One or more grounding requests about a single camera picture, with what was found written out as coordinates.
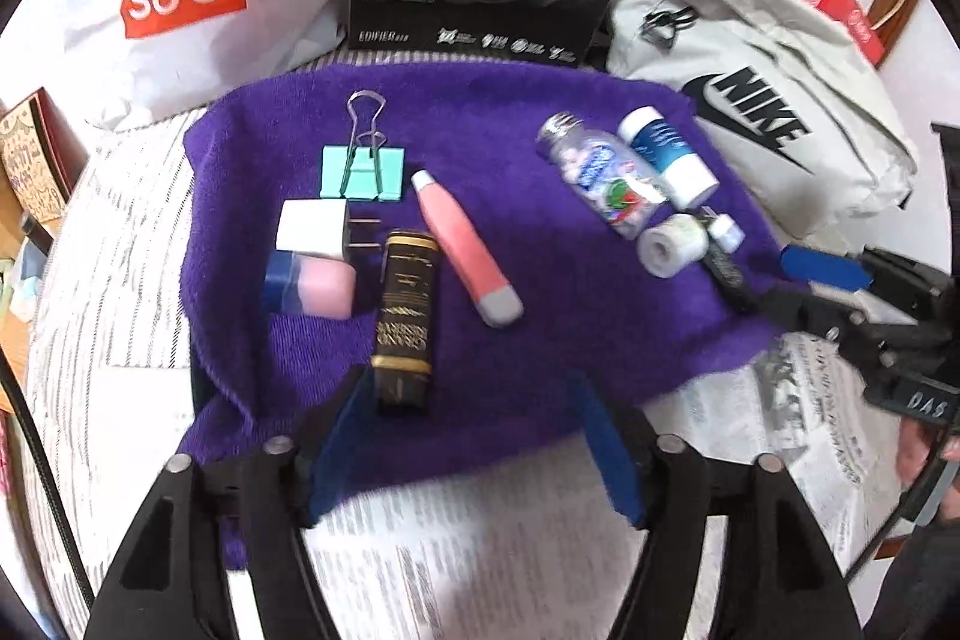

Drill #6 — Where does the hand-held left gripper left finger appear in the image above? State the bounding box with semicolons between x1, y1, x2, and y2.
82;366;376;640

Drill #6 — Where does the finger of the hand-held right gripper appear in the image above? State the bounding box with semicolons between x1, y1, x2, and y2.
780;245;877;294
741;282;857;345

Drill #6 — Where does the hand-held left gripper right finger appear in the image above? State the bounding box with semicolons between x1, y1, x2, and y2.
576;376;877;640

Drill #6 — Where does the black gold tube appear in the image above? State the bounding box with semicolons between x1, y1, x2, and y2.
373;230;440;416

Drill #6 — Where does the white tape roll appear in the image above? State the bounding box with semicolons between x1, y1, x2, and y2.
637;212;710;279

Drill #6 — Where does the pink blue eraser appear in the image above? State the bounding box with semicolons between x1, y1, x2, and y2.
262;251;357;319

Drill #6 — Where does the white charger plug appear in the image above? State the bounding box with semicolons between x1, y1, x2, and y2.
275;199;380;262

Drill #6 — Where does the clear plastic bottle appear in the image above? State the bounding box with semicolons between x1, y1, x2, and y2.
536;113;668;244

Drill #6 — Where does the pink tube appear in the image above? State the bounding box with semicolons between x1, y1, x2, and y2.
411;169;524;327

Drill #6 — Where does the person's right forearm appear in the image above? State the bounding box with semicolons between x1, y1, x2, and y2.
862;512;960;640

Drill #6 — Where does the person's right hand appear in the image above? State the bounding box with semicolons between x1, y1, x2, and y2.
896;419;960;495

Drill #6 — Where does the purple towel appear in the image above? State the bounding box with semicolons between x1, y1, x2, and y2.
180;62;807;570

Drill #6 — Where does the newspaper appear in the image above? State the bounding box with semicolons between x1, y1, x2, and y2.
300;332;908;640

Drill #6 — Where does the beige sling bag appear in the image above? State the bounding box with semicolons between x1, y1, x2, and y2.
604;0;920;236

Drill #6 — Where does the white bottle teal label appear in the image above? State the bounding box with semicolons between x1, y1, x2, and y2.
617;107;719;212

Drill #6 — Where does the green binder clip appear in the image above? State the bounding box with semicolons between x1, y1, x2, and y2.
321;91;407;202

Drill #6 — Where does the brown patterned box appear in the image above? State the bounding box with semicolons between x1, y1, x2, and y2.
0;89;87;221

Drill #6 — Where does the black cable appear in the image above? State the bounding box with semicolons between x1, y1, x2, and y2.
846;430;960;581
0;340;95;611

